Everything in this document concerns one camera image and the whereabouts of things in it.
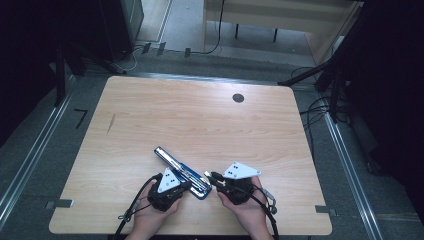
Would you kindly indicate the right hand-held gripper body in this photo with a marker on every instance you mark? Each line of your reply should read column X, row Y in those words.
column 238, row 181

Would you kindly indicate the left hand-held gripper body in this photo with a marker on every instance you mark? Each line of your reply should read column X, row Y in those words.
column 165, row 186

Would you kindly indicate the silver staple strip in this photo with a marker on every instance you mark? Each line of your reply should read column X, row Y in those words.
column 207, row 173

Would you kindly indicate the blue stapler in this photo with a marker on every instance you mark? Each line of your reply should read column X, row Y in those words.
column 166, row 156

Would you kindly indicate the person's right hand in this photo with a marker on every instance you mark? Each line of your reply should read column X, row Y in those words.
column 248, row 213

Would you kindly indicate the person's left hand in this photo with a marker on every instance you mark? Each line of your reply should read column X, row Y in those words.
column 150, row 216

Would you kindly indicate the grey tape piece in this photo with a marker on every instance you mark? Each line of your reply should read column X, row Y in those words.
column 60, row 203
column 325, row 209

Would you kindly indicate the black metal stand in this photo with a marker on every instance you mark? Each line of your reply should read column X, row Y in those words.
column 310, row 74
column 61, row 73

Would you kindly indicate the dark cabinet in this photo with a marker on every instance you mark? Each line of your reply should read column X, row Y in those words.
column 121, row 26

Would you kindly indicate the light wooden bench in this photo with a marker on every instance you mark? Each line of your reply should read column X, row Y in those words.
column 266, row 13

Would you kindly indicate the metal floor rail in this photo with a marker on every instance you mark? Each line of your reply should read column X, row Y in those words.
column 206, row 79
column 353, row 180
column 30, row 160

